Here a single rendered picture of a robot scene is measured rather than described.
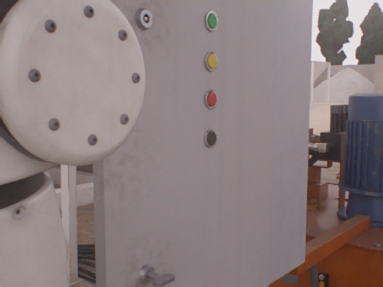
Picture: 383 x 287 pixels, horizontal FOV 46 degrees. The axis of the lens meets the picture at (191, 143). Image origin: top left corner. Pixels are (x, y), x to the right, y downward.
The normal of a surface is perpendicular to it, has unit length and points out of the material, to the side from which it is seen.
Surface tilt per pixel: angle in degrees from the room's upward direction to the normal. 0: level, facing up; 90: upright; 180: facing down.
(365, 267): 90
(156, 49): 90
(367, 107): 90
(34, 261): 89
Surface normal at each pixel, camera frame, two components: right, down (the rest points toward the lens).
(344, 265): -0.59, 0.10
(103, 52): 0.79, 0.07
